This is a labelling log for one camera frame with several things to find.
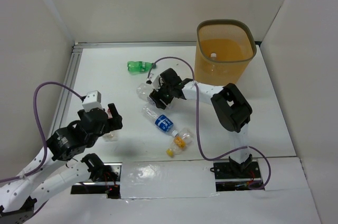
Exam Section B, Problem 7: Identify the clear bottle yellow cap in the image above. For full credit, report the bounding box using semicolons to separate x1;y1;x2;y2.
166;128;194;158

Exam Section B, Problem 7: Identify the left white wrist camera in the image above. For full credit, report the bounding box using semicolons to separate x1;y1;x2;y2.
82;90;103;112

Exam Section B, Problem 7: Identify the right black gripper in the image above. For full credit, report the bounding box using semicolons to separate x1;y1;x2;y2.
149;79;174;110

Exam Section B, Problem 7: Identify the clear bottle blue label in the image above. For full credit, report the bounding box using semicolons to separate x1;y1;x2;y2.
142;104;179;137

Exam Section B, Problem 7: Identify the orange mesh waste bin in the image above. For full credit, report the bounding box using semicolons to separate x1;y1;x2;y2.
194;19;257;86

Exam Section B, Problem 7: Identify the white tape sheet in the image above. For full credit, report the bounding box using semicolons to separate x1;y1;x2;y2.
120;161;217;199

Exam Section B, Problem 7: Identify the green plastic bottle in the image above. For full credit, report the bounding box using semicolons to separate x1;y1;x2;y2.
127;61;156;74

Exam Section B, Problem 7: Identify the aluminium frame rail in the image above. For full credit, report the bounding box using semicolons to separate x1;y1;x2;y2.
41;41;198;163

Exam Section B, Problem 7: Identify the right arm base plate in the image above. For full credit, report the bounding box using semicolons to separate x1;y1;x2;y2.
210;161;263;192

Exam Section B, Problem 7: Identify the clear bottle white cap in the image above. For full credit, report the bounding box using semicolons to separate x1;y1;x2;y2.
210;53;217;60

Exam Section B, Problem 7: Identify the clear bottle orange white label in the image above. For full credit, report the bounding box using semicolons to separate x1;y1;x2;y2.
136;83;173;110

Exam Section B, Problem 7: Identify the clear bottle red label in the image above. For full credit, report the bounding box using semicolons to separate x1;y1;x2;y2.
102;109;118;142

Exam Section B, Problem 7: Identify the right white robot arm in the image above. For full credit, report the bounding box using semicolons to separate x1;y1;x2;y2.
146;68;252;178

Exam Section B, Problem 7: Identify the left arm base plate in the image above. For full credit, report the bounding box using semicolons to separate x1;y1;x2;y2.
70;163;122;199

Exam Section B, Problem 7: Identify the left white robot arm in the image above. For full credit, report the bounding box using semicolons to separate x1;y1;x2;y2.
1;104;123;223

